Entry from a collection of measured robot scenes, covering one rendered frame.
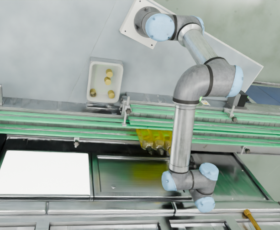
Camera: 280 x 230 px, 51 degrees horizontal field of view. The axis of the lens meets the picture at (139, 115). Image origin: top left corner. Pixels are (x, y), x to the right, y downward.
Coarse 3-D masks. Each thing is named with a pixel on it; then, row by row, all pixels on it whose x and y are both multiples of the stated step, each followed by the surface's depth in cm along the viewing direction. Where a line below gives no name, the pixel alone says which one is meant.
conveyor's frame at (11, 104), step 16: (144, 96) 168; (160, 96) 172; (48, 112) 154; (64, 112) 156; (80, 112) 158; (96, 112) 161; (112, 112) 164; (240, 112) 177; (256, 112) 179; (272, 112) 181
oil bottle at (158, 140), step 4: (152, 132) 158; (156, 132) 159; (152, 136) 155; (156, 136) 155; (160, 136) 156; (156, 140) 152; (160, 140) 152; (156, 144) 150; (160, 144) 151; (156, 148) 151
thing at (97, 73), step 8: (96, 64) 158; (104, 64) 151; (112, 64) 152; (96, 72) 160; (104, 72) 161; (112, 72) 162; (120, 72) 156; (88, 80) 155; (96, 80) 162; (112, 80) 164; (120, 80) 157; (88, 88) 156; (96, 88) 164; (104, 88) 165; (112, 88) 166; (120, 88) 159; (88, 96) 158; (96, 96) 163; (104, 96) 165
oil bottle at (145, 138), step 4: (140, 132) 157; (144, 132) 157; (148, 132) 157; (140, 136) 156; (144, 136) 153; (148, 136) 153; (140, 140) 156; (144, 140) 150; (148, 140) 150; (152, 140) 151; (144, 144) 149; (148, 144) 149; (152, 144) 150; (144, 148) 150
